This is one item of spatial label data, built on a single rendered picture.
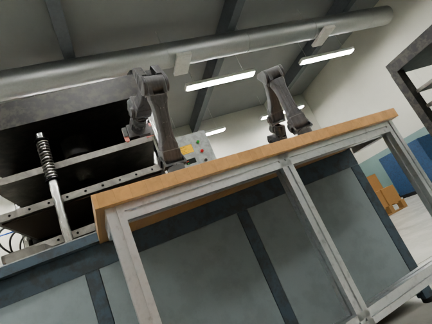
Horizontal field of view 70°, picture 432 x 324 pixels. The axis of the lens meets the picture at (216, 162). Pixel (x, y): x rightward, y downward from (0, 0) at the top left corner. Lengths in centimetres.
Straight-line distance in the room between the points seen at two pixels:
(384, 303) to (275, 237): 48
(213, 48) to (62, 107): 356
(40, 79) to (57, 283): 400
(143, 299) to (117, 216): 21
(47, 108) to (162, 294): 160
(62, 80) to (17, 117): 265
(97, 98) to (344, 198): 175
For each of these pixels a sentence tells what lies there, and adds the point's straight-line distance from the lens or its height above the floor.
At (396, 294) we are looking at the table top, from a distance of 117.
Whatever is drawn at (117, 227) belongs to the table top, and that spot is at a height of 70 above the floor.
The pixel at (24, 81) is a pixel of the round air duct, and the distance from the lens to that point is 507.
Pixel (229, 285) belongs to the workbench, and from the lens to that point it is 132.
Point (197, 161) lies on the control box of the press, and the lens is 235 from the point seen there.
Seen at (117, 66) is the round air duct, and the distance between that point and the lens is 509.
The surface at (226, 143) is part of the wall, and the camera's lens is 922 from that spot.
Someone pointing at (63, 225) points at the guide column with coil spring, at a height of 108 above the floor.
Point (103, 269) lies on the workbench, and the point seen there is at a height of 67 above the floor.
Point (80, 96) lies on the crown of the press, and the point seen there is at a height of 191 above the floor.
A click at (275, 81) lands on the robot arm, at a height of 113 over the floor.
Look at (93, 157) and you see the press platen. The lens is 235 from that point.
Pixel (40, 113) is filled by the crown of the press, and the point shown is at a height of 186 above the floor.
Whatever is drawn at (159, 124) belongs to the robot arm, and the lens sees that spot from 109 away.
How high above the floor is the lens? 54
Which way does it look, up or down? 16 degrees up
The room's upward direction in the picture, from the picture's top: 24 degrees counter-clockwise
